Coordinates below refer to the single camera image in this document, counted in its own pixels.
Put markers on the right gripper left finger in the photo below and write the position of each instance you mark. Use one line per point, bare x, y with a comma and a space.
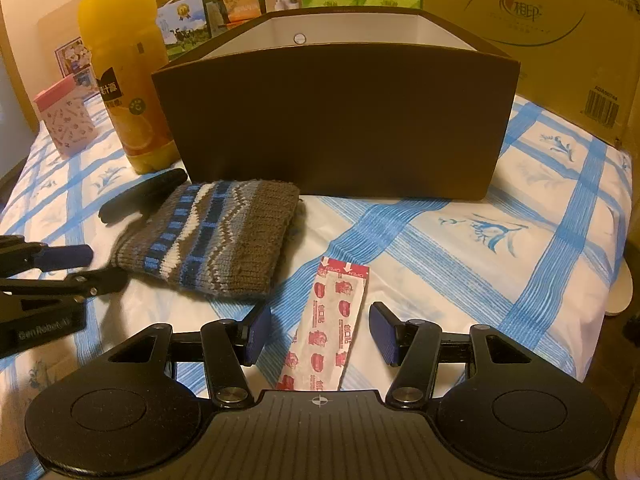
143, 368

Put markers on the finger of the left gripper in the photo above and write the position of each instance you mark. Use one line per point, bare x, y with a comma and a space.
62, 257
99, 282

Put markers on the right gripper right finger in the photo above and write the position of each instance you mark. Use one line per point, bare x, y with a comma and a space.
417, 348

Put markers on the red white bandage strip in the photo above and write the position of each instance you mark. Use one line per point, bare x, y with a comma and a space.
319, 352

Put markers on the pink lidded cup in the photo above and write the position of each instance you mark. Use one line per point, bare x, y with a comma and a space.
63, 112

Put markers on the blue milk carton box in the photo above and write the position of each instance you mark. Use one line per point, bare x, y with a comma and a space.
73, 59

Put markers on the wooden headboard panel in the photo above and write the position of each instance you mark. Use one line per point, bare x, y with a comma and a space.
59, 27

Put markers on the dark brown storage box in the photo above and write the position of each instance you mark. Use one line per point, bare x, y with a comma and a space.
353, 102

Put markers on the orange juice bottle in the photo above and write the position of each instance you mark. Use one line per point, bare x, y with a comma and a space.
126, 48

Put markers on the cow picture milk box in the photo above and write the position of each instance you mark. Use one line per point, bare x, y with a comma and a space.
184, 26

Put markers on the orange snack boxes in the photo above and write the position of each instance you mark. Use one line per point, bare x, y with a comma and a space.
240, 11

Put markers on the large cardboard box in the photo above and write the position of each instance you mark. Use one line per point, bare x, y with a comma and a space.
579, 58

